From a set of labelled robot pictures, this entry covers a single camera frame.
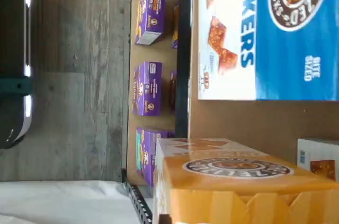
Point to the purple Annie's snack box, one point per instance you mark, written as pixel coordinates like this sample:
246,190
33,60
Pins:
175,25
147,89
152,9
172,91

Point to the brown particleboard shelf board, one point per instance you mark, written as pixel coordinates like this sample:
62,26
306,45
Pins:
148,52
238,118

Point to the black metal shelf rack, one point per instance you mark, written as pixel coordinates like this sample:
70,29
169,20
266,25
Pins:
184,49

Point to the purple box with teal picture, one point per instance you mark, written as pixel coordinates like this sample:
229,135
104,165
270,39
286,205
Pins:
147,155

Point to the yellow white pretzel cracker box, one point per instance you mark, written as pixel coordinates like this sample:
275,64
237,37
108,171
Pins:
238,184
317,152

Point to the blue white pretzel cracker box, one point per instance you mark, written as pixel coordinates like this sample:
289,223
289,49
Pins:
291,62

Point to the white plastic backdrop sheet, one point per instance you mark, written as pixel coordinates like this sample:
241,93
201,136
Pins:
66,202

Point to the dark equipment cart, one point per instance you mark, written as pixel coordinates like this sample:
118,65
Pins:
12,49

